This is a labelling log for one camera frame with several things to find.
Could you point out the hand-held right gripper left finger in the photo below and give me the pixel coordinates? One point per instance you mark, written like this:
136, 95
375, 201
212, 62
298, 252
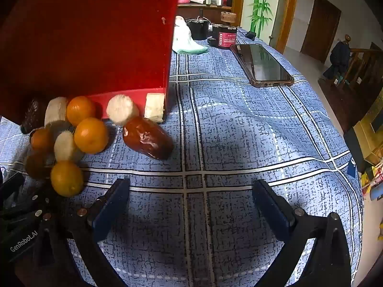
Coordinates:
110, 206

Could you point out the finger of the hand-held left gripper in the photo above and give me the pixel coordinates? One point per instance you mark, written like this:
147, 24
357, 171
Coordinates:
12, 184

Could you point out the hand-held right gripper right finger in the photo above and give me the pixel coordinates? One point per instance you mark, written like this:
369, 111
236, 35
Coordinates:
270, 206

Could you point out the orange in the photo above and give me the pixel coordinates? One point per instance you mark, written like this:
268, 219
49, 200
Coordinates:
36, 165
91, 135
80, 110
66, 178
42, 139

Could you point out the red box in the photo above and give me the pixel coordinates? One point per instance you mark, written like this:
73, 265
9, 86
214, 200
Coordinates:
89, 36

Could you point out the dark brown fruit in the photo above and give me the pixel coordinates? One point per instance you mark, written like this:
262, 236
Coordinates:
33, 115

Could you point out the red date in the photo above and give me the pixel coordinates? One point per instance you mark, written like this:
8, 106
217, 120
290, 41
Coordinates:
146, 137

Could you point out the blue plaid tablecloth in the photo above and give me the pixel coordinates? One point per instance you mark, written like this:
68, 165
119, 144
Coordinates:
224, 125

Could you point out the yellow cardboard box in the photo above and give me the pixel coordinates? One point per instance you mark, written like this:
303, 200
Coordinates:
371, 131

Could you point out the smartphone in brown case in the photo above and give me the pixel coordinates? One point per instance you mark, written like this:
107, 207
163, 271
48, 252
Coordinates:
263, 62

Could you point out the dark blue coat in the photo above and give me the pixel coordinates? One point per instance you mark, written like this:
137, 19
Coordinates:
339, 55

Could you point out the wooden stair railing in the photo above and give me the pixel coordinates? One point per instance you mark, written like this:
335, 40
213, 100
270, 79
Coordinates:
362, 62

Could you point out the small black object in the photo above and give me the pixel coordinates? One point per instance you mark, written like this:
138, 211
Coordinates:
250, 35

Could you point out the black jar with red label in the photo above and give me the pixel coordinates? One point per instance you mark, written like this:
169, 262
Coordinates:
226, 37

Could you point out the small black block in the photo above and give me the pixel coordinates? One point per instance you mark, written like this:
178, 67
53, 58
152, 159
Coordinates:
211, 41

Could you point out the white and green cloth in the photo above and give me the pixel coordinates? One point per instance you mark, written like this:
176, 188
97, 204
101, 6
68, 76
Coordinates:
185, 41

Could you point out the brown door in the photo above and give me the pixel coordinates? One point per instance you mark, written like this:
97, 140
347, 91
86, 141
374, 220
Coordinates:
320, 27

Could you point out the black cup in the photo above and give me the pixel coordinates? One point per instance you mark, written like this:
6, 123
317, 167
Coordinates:
197, 29

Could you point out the wooden cylinder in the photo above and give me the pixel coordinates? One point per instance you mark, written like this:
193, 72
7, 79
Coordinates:
227, 17

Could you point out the wooden counter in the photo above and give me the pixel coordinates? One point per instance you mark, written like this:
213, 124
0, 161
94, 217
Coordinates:
206, 10

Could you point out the bamboo wall poster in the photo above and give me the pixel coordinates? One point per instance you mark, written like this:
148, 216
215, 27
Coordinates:
260, 3

